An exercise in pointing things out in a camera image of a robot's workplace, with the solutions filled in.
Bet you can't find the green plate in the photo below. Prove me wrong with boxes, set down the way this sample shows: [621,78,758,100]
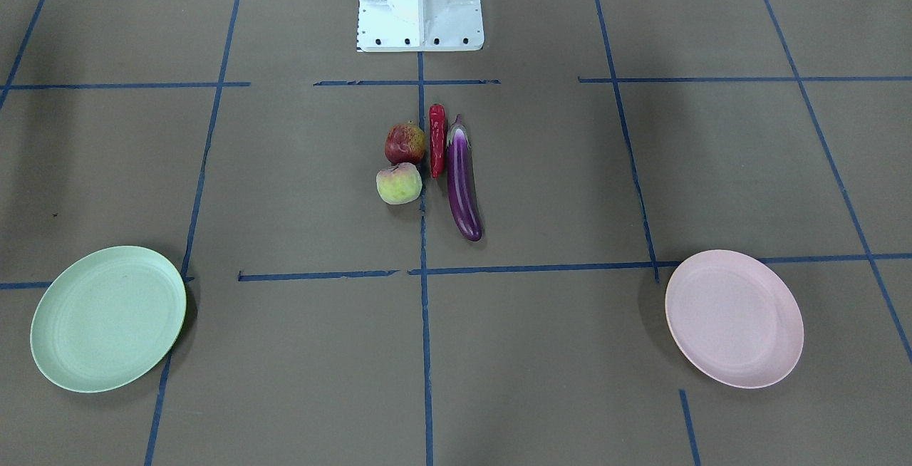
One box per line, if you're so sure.
[29,246,187,393]

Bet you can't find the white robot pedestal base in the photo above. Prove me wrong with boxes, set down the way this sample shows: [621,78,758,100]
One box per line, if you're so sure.
[356,0,485,53]

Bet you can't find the red chili pepper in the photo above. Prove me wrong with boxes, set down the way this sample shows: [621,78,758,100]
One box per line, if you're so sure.
[429,103,447,178]

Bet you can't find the pink plate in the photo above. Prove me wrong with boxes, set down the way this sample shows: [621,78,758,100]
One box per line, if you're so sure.
[665,249,805,389]

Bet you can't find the purple eggplant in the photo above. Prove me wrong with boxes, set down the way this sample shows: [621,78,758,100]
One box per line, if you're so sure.
[445,114,482,242]

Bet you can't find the red pomegranate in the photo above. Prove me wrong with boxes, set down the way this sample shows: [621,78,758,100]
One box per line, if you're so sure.
[384,121,427,165]

